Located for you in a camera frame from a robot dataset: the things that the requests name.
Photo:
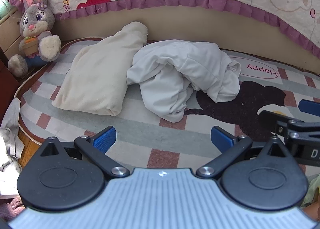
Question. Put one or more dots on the yellow-green cloth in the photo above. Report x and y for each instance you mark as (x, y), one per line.
(313, 189)

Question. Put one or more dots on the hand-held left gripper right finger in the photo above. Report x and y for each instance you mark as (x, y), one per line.
(221, 139)

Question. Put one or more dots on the pink towel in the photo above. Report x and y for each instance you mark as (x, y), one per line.
(10, 206)

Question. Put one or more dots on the checkered floor mat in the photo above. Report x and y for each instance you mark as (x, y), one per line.
(140, 131)

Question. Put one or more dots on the grey plush bunny toy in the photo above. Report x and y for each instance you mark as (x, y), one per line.
(37, 19)

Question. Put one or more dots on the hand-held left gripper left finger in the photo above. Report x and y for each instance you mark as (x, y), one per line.
(106, 139)

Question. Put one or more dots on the grey cloth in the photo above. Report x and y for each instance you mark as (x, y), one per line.
(10, 119)

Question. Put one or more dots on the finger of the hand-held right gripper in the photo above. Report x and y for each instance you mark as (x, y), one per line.
(310, 107)
(275, 117)

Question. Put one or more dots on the white garment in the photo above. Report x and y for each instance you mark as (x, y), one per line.
(175, 69)

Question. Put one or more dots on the wooden nightstand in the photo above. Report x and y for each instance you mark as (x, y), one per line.
(10, 31)

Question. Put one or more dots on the beige bed headboard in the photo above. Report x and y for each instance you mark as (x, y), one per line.
(190, 21)

